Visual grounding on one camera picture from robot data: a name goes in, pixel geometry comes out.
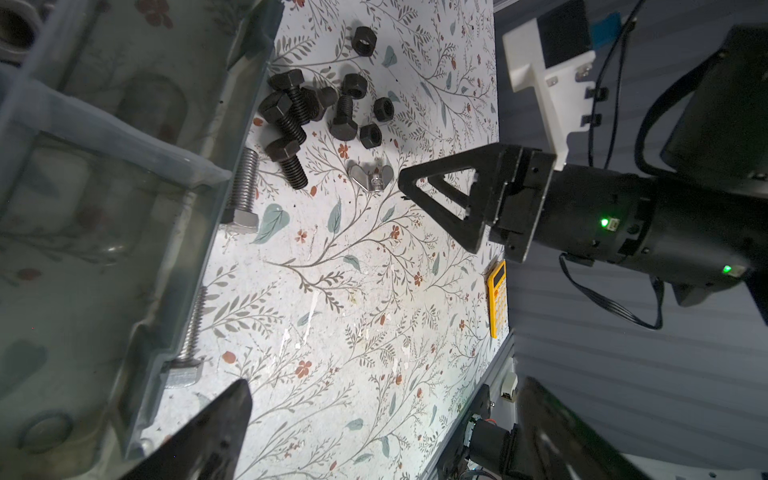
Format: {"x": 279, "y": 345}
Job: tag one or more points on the black hex nut far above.
{"x": 364, "y": 41}

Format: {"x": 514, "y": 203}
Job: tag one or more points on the green compartment organizer box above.
{"x": 121, "y": 134}

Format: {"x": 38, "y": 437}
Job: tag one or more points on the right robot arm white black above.
{"x": 693, "y": 217}

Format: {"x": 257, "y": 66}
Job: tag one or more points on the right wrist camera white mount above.
{"x": 552, "y": 54}

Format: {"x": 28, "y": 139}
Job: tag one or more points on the black hex nut lower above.
{"x": 383, "y": 109}

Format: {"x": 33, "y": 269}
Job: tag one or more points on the silver hex bolt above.
{"x": 239, "y": 209}
{"x": 186, "y": 368}

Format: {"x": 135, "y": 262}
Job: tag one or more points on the black hex bolt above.
{"x": 275, "y": 109}
{"x": 290, "y": 82}
{"x": 343, "y": 127}
{"x": 284, "y": 152}

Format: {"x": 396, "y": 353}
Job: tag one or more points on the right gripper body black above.
{"x": 585, "y": 212}

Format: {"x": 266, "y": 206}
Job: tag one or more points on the yellow calculator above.
{"x": 497, "y": 300}

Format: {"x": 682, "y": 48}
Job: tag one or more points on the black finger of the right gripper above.
{"x": 493, "y": 167}

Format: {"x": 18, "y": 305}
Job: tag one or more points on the black hex nut small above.
{"x": 370, "y": 136}

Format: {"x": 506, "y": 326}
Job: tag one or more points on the silver wing nut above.
{"x": 374, "y": 181}

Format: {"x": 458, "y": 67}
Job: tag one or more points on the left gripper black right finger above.
{"x": 562, "y": 446}

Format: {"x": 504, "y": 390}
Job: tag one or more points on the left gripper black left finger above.
{"x": 209, "y": 446}

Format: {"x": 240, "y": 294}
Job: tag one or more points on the black hex nut open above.
{"x": 354, "y": 85}

